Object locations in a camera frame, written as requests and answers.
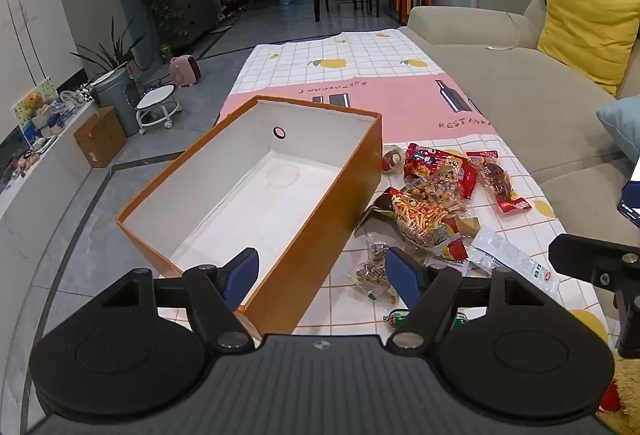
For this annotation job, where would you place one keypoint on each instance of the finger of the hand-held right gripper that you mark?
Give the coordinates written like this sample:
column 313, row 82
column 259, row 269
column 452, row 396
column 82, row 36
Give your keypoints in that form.
column 600, row 260

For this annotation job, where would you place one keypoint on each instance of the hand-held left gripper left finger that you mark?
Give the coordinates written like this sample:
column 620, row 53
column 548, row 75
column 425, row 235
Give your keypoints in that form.
column 242, row 277

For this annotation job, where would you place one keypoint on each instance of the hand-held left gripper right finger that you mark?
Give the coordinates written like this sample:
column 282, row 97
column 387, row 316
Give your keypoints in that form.
column 402, row 277

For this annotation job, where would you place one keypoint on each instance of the small clear nut packet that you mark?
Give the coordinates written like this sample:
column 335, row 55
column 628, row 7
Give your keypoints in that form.
column 370, row 272

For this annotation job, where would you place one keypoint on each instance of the green candy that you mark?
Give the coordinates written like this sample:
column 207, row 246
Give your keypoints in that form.
column 397, row 317

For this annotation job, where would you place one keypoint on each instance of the stick snack packet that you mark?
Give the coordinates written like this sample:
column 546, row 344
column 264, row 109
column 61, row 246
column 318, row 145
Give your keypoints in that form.
column 417, row 220

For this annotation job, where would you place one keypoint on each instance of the dark shiny snack packet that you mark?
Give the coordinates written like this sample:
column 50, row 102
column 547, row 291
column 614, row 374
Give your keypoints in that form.
column 380, row 207

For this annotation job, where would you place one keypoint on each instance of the orange cardboard box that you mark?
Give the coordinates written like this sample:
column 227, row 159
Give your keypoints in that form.
column 310, row 225

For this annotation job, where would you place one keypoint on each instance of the long white clear packet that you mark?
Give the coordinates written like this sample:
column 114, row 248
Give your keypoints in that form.
column 510, row 260

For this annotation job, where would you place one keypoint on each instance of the clear orange snack packet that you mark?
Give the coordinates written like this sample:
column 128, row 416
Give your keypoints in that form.
column 445, row 190

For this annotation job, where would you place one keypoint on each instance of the small round pastry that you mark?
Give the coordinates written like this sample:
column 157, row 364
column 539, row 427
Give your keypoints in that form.
column 391, row 160

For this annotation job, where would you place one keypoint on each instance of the dried meat packet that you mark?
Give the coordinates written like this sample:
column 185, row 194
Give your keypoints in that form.
column 495, row 177

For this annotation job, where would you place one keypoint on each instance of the yellow fuzzy cloth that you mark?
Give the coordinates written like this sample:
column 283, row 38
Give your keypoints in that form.
column 627, row 380

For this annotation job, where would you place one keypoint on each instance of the light blue cushion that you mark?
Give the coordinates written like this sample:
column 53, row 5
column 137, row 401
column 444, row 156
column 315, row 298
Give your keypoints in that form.
column 625, row 125

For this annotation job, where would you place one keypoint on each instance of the white rolling stool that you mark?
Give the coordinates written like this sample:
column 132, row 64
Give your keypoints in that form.
column 157, row 97

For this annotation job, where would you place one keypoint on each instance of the brown cardboard carton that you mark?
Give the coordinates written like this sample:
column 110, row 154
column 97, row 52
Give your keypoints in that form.
column 100, row 137

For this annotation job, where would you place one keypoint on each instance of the beige sofa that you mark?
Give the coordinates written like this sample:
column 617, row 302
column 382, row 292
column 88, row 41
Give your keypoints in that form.
column 500, row 80

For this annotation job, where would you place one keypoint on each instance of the grey trash bin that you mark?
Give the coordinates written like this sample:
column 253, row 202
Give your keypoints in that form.
column 117, row 100

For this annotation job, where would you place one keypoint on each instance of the printed tablecloth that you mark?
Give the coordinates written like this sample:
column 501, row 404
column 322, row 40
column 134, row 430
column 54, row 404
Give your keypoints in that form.
column 350, row 65

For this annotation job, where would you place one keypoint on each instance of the white media console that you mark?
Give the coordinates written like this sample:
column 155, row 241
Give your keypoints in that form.
column 40, row 180

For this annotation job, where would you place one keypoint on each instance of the yellow cushion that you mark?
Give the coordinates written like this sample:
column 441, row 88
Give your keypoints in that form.
column 585, row 30

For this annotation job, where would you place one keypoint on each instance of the pile of small toys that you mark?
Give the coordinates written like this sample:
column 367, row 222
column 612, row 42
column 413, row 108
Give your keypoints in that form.
column 65, row 102

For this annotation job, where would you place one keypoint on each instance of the long-leaf potted plant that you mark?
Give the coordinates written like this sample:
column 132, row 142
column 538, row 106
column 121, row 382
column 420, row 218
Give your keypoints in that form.
column 112, row 55

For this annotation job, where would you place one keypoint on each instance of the teddy bear photo card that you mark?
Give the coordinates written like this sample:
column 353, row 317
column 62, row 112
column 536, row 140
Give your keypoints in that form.
column 32, row 100

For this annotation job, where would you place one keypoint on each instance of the dark grey cabinet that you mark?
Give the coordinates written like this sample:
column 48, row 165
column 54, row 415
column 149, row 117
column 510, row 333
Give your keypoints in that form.
column 195, row 5

